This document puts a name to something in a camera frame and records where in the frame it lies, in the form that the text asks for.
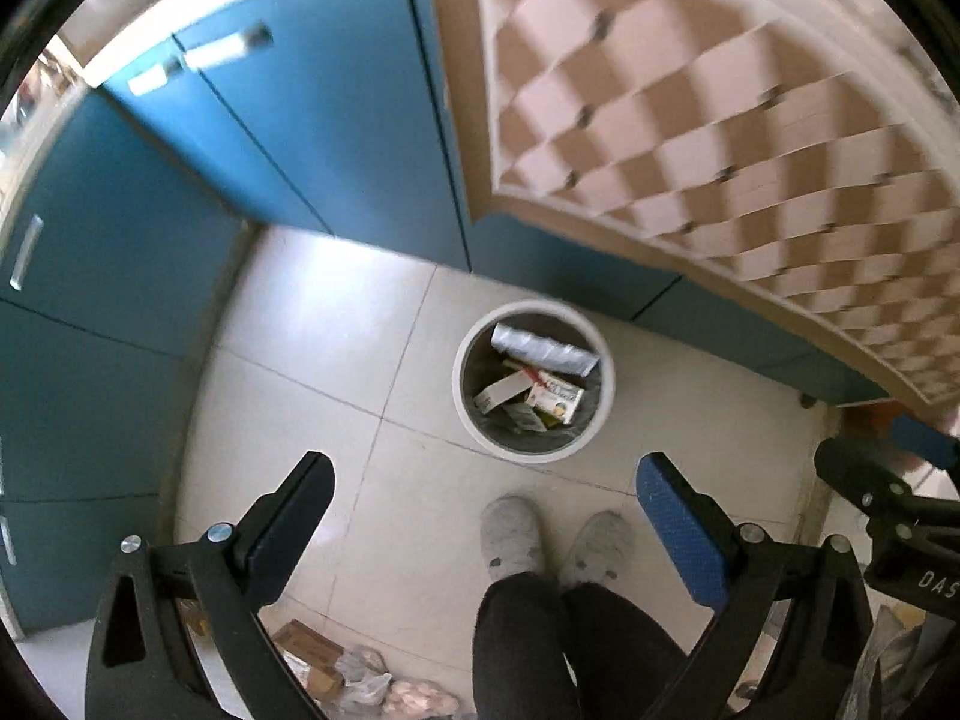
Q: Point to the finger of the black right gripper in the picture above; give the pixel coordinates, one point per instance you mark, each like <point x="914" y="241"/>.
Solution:
<point x="914" y="436"/>

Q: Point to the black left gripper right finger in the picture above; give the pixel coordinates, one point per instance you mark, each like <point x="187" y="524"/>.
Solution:
<point x="699" y="537"/>

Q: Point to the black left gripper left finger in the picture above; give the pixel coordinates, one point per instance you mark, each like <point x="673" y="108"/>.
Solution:
<point x="277" y="529"/>

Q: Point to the red white noodle package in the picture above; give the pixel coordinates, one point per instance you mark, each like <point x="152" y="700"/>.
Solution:
<point x="545" y="353"/>

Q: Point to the white trash bin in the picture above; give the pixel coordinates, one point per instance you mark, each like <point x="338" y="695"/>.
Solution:
<point x="523" y="413"/>

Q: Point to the right grey slipper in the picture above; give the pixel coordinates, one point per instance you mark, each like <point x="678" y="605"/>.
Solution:
<point x="600" y="552"/>

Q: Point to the grey slipper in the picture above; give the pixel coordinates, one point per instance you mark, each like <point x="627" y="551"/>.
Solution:
<point x="600" y="552"/>
<point x="511" y="538"/>

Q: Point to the cardboard box on floor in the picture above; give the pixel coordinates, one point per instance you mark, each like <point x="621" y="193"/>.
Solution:
<point x="313" y="658"/>

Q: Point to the plastic bags on floor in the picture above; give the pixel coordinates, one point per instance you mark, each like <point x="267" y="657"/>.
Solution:
<point x="371" y="691"/>

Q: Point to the black trouser legs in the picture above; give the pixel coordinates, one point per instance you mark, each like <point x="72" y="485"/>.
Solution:
<point x="586" y="652"/>

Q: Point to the left grey slipper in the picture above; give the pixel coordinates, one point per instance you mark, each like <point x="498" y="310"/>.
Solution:
<point x="511" y="538"/>

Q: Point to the checkered beige table mat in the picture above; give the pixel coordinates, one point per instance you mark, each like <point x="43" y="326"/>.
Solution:
<point x="776" y="152"/>

